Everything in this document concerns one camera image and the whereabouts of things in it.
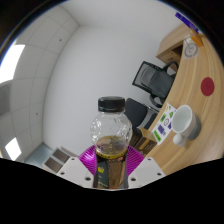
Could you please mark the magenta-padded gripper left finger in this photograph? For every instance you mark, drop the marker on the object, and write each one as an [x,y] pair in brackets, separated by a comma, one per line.
[73,170]

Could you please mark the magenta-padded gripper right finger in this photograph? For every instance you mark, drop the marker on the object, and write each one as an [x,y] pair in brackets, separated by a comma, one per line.
[148,170]

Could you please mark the clear bottle with dark label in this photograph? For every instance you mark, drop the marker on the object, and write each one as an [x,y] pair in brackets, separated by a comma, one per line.
[111,133]

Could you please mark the tan cardboard carton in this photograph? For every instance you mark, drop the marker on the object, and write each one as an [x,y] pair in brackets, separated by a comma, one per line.
[147,135]

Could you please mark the white sticker sheet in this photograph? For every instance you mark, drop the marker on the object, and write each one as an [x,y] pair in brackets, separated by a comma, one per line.
[163,126]

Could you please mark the white mug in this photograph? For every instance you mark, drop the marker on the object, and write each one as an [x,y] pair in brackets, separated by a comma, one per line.
[183,121]

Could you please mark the grey mesh office chair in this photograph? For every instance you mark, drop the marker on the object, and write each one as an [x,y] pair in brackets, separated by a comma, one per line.
[151,80]

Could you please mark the flat round red coaster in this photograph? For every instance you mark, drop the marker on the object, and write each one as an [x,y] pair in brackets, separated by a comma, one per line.
[207,86]

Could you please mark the wooden side desk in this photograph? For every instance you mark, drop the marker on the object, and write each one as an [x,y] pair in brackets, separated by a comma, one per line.
[170,45]

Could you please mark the blue-purple flat box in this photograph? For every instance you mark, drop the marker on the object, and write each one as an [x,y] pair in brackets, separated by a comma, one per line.
[185,20]

